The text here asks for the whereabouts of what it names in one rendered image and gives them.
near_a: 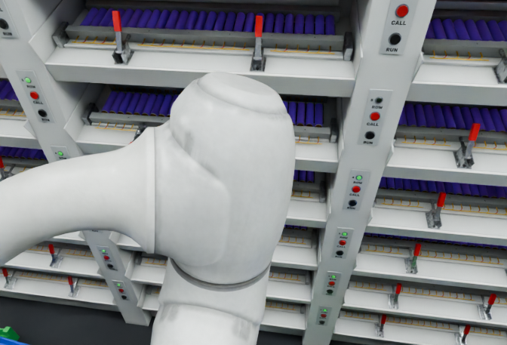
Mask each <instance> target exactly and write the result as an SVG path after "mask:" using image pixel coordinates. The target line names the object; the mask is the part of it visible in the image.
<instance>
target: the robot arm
mask: <svg viewBox="0 0 507 345"><path fill-rule="evenodd" d="M295 155H296V150H295V136H294V129H293V122H292V119H291V117H290V115H289V114H288V113H287V110H286V108H285V105H284V103H283V101H282V99H281V98H280V96H279V94H278V93H277V92H276V91H274V90H273V89H272V88H270V87H269V86H267V85H264V84H263V83H261V82H258V81H256V80H253V79H250V78H248V77H244V76H242V75H236V74H233V73H228V72H212V73H208V74H206V75H205V76H203V77H202V78H199V79H196V80H194V81H193V82H191V83H190V84H189V85H188V86H187V87H186V88H185V89H184V91H183V92H182V93H181V94H180V95H179V97H178V98H177V99H176V100H175V101H174V103H173V105H172V107H171V117H170V120H168V121H167V122H165V123H164V124H163V125H161V126H158V127H155V128H146V130H145V131H144V132H143V133H142V134H141V135H140V136H139V137H138V138H137V139H136V140H135V141H134V142H132V143H130V144H129V145H127V146H125V147H123V148H121V149H117V150H114V151H111V152H103V153H98V154H93V155H89V156H80V157H76V158H72V159H65V160H61V161H58V162H52V163H49V164H46V165H42V166H39V167H36V168H32V169H29V170H28V171H24V172H21V173H19V174H16V175H14V176H13V177H9V178H8V179H6V180H3V181H1V182H0V267H1V266H3V265H4V264H6V263H7V262H8V261H10V260H12V259H13V258H15V257H16V256H17V255H19V254H21V253H23V252H24V251H26V250H27V249H29V248H31V247H33V246H34V245H37V244H38V243H40V242H43V241H45V240H47V239H50V238H53V237H55V236H60V235H63V234H66V233H73V232H78V231H83V230H108V231H113V232H117V233H121V234H124V235H126V236H128V237H130V238H131V239H133V240H134V241H135V242H136V243H137V244H139V245H140V246H141V247H142V248H143V250H144V251H145V252H146V253H147V254H161V255H164V256H166V257H168V260H167V268H166V272H165V275H164V281H163V284H162V287H161V292H160V295H159V297H158V302H159V304H160V306H159V308H158V312H157V314H156V317H155V321H154V323H153V327H152V337H151V344H150V345H257V338H258V334H259V329H260V324H261V322H262V320H263V316H264V311H265V305H266V292H267V285H268V279H269V270H270V266H271V262H272V256H273V254H274V250H275V247H276V245H277V244H278V241H279V239H280V238H281V234H282V231H283V229H284V224H285V221H286V218H287V212H288V208H289V204H290V196H291V192H292V186H293V176H294V168H295Z"/></svg>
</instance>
